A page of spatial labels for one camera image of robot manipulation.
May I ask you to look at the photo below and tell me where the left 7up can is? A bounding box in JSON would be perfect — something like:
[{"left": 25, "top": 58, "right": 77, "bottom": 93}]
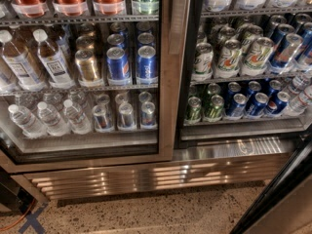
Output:
[{"left": 214, "top": 39, "right": 242, "bottom": 78}]

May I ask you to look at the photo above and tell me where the left blue pepsi can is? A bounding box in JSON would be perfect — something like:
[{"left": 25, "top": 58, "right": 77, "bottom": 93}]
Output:
[{"left": 106, "top": 47, "right": 132, "bottom": 86}]

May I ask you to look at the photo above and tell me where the left red bull can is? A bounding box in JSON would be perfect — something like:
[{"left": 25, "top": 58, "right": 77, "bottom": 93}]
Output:
[{"left": 92, "top": 105, "right": 114, "bottom": 133}]

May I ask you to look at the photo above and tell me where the middle water bottle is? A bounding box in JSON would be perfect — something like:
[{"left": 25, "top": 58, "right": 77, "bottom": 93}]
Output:
[{"left": 37, "top": 101, "right": 70, "bottom": 137}]

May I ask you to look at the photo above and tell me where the blue tape cross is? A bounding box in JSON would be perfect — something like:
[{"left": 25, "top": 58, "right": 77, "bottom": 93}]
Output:
[{"left": 19, "top": 203, "right": 48, "bottom": 234}]

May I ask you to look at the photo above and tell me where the right blue pepsi can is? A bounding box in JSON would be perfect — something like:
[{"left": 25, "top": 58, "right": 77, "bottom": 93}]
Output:
[{"left": 136, "top": 46, "right": 158, "bottom": 84}]

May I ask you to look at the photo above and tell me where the left lower blue can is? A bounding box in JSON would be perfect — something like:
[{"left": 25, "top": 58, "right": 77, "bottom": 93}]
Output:
[{"left": 225, "top": 94, "right": 248, "bottom": 120}]

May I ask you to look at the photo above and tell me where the red bull can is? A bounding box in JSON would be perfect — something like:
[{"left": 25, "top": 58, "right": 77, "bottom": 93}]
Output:
[
  {"left": 140, "top": 101, "right": 157, "bottom": 129},
  {"left": 118, "top": 102, "right": 137, "bottom": 130},
  {"left": 92, "top": 105, "right": 114, "bottom": 133}
]

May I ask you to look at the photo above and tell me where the blue pepsi can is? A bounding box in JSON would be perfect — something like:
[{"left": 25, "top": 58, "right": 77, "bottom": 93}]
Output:
[
  {"left": 106, "top": 47, "right": 132, "bottom": 86},
  {"left": 136, "top": 46, "right": 158, "bottom": 84}
]

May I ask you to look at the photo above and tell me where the water bottle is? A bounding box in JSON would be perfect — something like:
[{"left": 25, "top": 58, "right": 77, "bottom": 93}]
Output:
[
  {"left": 63, "top": 99, "right": 92, "bottom": 135},
  {"left": 8, "top": 104, "right": 47, "bottom": 138},
  {"left": 37, "top": 101, "right": 70, "bottom": 137}
]

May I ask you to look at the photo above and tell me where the green can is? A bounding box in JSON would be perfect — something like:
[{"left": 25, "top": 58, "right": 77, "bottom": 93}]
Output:
[
  {"left": 203, "top": 95, "right": 224, "bottom": 122},
  {"left": 185, "top": 97, "right": 202, "bottom": 124}
]

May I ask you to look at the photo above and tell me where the left water bottle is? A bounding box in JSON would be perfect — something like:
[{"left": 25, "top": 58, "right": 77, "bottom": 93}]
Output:
[{"left": 8, "top": 104, "right": 47, "bottom": 138}]

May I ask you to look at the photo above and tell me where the glass fridge door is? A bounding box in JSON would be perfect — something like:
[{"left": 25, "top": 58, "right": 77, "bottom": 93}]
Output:
[
  {"left": 230, "top": 136, "right": 312, "bottom": 234},
  {"left": 1, "top": 0, "right": 175, "bottom": 173}
]

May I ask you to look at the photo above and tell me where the middle red bull can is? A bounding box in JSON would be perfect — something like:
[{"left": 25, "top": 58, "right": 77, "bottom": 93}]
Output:
[{"left": 118, "top": 102, "right": 137, "bottom": 130}]

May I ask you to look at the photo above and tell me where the orange floor cable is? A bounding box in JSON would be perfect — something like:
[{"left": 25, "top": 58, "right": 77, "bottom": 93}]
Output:
[{"left": 0, "top": 197, "right": 37, "bottom": 232}]

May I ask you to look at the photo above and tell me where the right 7up can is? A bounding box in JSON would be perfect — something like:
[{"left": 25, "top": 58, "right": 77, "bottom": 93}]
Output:
[{"left": 240, "top": 37, "right": 274, "bottom": 76}]

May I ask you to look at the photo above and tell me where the tea bottle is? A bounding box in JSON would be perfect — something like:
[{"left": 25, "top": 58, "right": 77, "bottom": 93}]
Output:
[
  {"left": 0, "top": 30, "right": 46, "bottom": 92},
  {"left": 33, "top": 29, "right": 74, "bottom": 89}
]

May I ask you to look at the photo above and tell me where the front left tea bottle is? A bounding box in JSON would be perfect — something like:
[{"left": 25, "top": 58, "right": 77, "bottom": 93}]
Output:
[{"left": 0, "top": 30, "right": 46, "bottom": 92}]

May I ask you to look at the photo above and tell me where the far left green can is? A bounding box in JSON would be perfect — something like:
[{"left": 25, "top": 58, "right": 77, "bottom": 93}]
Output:
[{"left": 185, "top": 97, "right": 202, "bottom": 124}]

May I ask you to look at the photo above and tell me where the gold can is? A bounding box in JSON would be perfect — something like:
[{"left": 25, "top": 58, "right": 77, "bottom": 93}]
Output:
[{"left": 75, "top": 50, "right": 104, "bottom": 88}]

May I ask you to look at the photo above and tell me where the front right tea bottle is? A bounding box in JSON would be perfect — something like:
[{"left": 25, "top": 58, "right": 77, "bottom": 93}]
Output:
[{"left": 33, "top": 29, "right": 74, "bottom": 89}]

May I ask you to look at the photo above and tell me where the right lower blue can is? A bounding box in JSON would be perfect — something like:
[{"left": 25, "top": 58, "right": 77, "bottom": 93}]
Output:
[{"left": 245, "top": 93, "right": 269, "bottom": 118}]

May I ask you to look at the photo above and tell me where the right water bottle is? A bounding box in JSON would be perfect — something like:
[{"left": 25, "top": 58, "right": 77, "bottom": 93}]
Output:
[{"left": 63, "top": 99, "right": 92, "bottom": 135}]

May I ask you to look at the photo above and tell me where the stainless steel display fridge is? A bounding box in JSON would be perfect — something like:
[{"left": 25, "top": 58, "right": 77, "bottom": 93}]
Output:
[{"left": 2, "top": 0, "right": 311, "bottom": 201}]

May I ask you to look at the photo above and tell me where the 7up can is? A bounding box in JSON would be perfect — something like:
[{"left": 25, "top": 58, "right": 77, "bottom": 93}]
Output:
[
  {"left": 240, "top": 37, "right": 274, "bottom": 76},
  {"left": 214, "top": 39, "right": 242, "bottom": 78},
  {"left": 191, "top": 43, "right": 214, "bottom": 82}
]

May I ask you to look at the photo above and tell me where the right red bull can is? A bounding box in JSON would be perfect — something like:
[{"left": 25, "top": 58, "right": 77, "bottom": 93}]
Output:
[{"left": 140, "top": 101, "right": 157, "bottom": 129}]

